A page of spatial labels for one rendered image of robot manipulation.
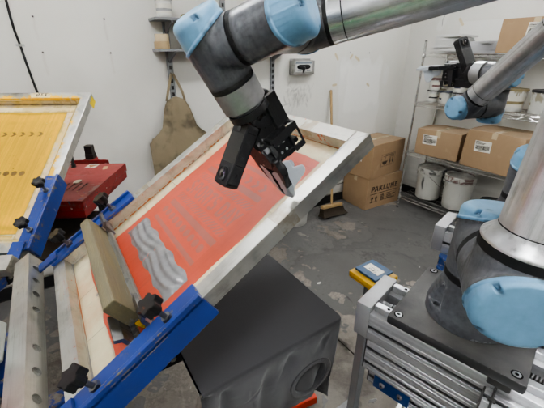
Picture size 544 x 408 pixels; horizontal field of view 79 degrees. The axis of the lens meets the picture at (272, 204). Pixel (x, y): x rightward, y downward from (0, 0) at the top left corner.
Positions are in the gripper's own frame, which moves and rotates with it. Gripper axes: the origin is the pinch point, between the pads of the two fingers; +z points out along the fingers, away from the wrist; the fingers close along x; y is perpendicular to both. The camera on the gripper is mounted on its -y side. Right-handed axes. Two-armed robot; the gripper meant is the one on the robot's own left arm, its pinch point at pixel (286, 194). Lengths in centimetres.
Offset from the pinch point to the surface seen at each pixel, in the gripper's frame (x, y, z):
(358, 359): 15, -7, 107
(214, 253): 9.4, -18.7, 5.7
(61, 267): 49, -53, 2
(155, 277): 17.4, -32.2, 5.0
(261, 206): 10.3, -3.3, 5.7
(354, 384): 15, -15, 121
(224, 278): -2.0, -20.3, 2.7
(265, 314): 20, -21, 46
